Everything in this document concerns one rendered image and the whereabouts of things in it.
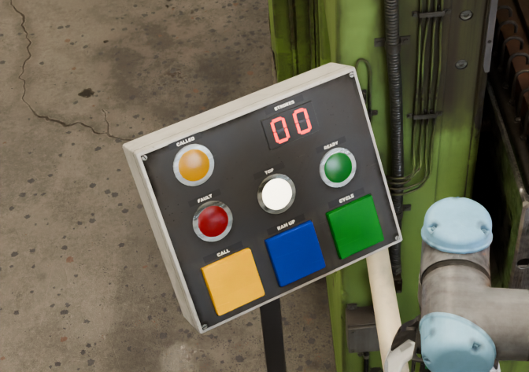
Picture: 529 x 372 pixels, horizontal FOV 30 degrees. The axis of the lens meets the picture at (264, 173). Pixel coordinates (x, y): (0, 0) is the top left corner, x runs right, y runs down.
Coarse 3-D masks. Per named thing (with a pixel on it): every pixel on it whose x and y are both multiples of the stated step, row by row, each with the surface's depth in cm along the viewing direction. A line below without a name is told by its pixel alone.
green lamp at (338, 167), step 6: (330, 156) 141; (336, 156) 141; (342, 156) 142; (330, 162) 141; (336, 162) 141; (342, 162) 142; (348, 162) 142; (324, 168) 141; (330, 168) 141; (336, 168) 142; (342, 168) 142; (348, 168) 142; (330, 174) 141; (336, 174) 142; (342, 174) 142; (348, 174) 143; (330, 180) 142; (336, 180) 142; (342, 180) 142
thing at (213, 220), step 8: (208, 208) 136; (216, 208) 136; (200, 216) 135; (208, 216) 136; (216, 216) 136; (224, 216) 137; (200, 224) 136; (208, 224) 136; (216, 224) 136; (224, 224) 137; (208, 232) 136; (216, 232) 137
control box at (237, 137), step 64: (192, 128) 134; (256, 128) 136; (320, 128) 140; (192, 192) 135; (256, 192) 138; (320, 192) 142; (384, 192) 146; (192, 256) 136; (256, 256) 140; (192, 320) 140
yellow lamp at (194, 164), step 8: (192, 152) 133; (200, 152) 134; (184, 160) 133; (192, 160) 133; (200, 160) 134; (208, 160) 134; (184, 168) 133; (192, 168) 134; (200, 168) 134; (208, 168) 134; (184, 176) 133; (192, 176) 134; (200, 176) 134
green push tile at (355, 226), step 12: (348, 204) 143; (360, 204) 144; (372, 204) 144; (336, 216) 143; (348, 216) 143; (360, 216) 144; (372, 216) 145; (336, 228) 143; (348, 228) 144; (360, 228) 144; (372, 228) 145; (336, 240) 143; (348, 240) 144; (360, 240) 145; (372, 240) 146; (348, 252) 144
